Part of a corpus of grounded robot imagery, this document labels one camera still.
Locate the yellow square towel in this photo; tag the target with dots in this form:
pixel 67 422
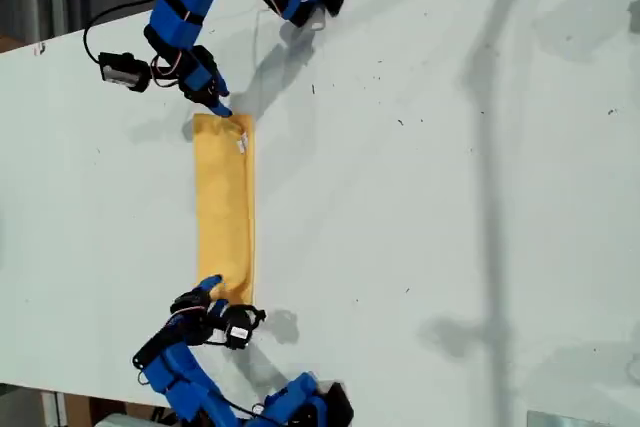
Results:
pixel 225 207

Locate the person's hand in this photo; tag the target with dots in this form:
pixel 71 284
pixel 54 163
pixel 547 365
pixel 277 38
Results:
pixel 635 16

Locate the white plastic container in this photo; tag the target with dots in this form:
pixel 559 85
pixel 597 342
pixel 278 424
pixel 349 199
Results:
pixel 125 422

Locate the white table leg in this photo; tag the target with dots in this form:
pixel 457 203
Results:
pixel 52 409

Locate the brown board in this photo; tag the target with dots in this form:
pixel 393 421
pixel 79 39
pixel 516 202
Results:
pixel 7 45

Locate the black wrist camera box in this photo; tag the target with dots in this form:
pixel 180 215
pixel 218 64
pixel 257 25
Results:
pixel 120 72
pixel 239 332

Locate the black camera mount stalk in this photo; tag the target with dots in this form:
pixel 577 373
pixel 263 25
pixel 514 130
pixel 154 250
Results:
pixel 257 314

